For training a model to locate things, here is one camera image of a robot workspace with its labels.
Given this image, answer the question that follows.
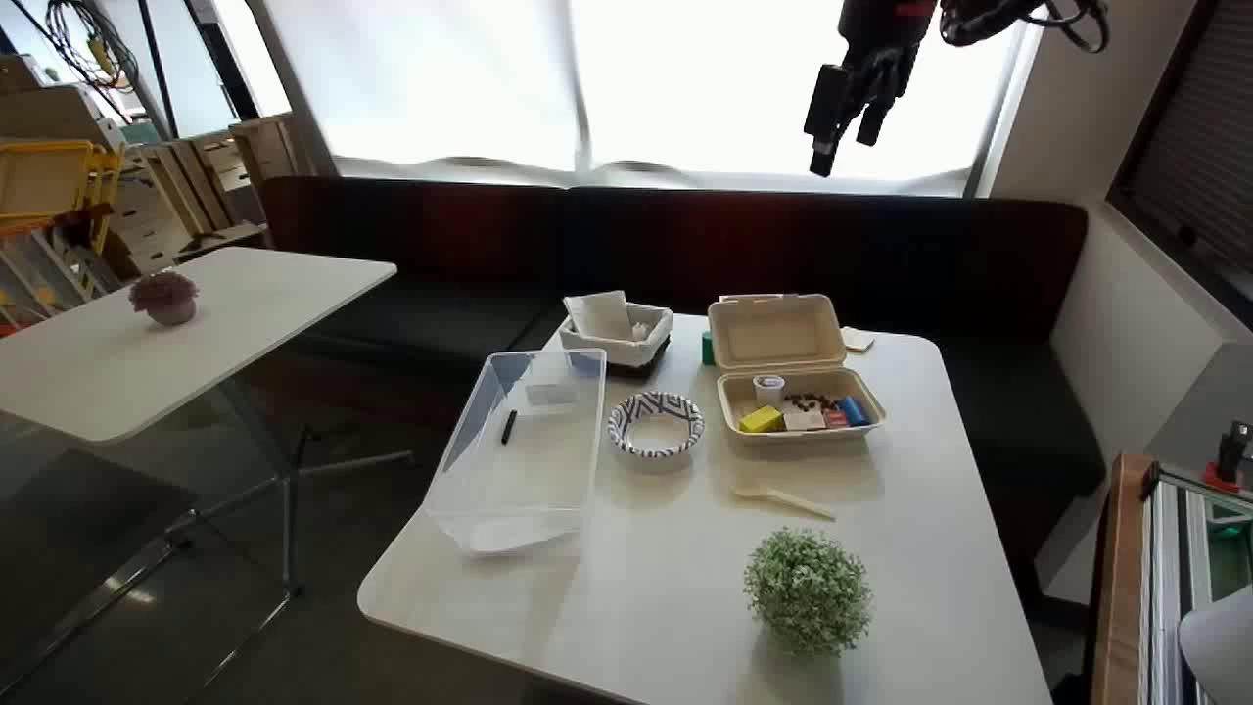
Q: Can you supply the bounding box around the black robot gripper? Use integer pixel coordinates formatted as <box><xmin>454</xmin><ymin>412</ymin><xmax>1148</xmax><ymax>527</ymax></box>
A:
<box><xmin>805</xmin><ymin>0</ymin><xmax>936</xmax><ymax>176</ymax></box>

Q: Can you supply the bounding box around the beige takeaway clamshell pack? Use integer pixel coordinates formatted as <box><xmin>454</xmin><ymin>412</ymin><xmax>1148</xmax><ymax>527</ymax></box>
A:
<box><xmin>708</xmin><ymin>295</ymin><xmax>886</xmax><ymax>441</ymax></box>

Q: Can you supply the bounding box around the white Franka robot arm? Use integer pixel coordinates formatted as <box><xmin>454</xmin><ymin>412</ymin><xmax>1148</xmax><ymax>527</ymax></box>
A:
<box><xmin>805</xmin><ymin>0</ymin><xmax>1111</xmax><ymax>176</ymax></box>

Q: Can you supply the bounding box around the green small block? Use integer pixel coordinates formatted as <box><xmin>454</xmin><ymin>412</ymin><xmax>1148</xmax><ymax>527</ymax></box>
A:
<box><xmin>701</xmin><ymin>330</ymin><xmax>716</xmax><ymax>364</ymax></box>

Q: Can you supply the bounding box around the white small cup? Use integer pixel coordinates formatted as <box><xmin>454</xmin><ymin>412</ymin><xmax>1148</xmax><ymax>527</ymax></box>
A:
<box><xmin>752</xmin><ymin>371</ymin><xmax>789</xmax><ymax>405</ymax></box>

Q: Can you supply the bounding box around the blue cylinder block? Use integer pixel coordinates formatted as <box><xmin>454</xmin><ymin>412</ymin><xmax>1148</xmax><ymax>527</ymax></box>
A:
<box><xmin>840</xmin><ymin>397</ymin><xmax>869</xmax><ymax>428</ymax></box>

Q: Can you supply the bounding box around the yellow block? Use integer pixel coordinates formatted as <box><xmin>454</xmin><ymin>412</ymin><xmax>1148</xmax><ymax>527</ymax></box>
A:
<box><xmin>741</xmin><ymin>407</ymin><xmax>785</xmax><ymax>431</ymax></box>

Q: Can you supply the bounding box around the white square container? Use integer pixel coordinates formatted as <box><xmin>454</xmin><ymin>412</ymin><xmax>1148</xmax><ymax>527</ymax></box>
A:
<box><xmin>562</xmin><ymin>290</ymin><xmax>674</xmax><ymax>367</ymax></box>

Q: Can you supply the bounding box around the blue patterned paper bowl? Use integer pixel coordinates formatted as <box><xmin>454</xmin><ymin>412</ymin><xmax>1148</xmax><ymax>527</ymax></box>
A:
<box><xmin>606</xmin><ymin>390</ymin><xmax>701</xmax><ymax>465</ymax></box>

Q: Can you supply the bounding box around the dark bench sofa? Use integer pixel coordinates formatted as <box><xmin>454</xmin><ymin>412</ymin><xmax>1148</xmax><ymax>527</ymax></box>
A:
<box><xmin>262</xmin><ymin>176</ymin><xmax>1104</xmax><ymax>561</ymax></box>

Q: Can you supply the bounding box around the green round artificial plant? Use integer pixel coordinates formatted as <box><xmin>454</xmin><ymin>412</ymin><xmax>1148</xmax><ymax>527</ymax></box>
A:
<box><xmin>746</xmin><ymin>527</ymin><xmax>869</xmax><ymax>657</ymax></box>

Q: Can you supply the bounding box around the clear plastic storage bin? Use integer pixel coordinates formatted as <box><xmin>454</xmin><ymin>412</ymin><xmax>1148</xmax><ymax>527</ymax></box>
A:
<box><xmin>422</xmin><ymin>350</ymin><xmax>606</xmax><ymax>555</ymax></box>

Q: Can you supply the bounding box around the red black clamp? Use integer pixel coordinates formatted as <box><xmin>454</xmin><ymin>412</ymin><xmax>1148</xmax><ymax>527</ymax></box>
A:
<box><xmin>1203</xmin><ymin>418</ymin><xmax>1253</xmax><ymax>493</ymax></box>

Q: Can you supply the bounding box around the white side table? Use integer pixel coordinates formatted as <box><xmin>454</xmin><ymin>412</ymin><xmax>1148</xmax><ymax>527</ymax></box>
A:
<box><xmin>0</xmin><ymin>245</ymin><xmax>397</xmax><ymax>441</ymax></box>

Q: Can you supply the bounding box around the wooden shelf unit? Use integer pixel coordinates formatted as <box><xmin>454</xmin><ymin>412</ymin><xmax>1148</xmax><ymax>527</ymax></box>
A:
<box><xmin>113</xmin><ymin>115</ymin><xmax>316</xmax><ymax>275</ymax></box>

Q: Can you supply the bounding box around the purple potted plant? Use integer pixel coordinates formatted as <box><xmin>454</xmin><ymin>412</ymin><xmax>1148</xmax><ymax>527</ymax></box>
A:
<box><xmin>131</xmin><ymin>269</ymin><xmax>198</xmax><ymax>325</ymax></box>

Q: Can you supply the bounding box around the yellow cart frame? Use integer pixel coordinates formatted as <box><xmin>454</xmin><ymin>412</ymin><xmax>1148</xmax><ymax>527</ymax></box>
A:
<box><xmin>0</xmin><ymin>138</ymin><xmax>126</xmax><ymax>252</ymax></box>

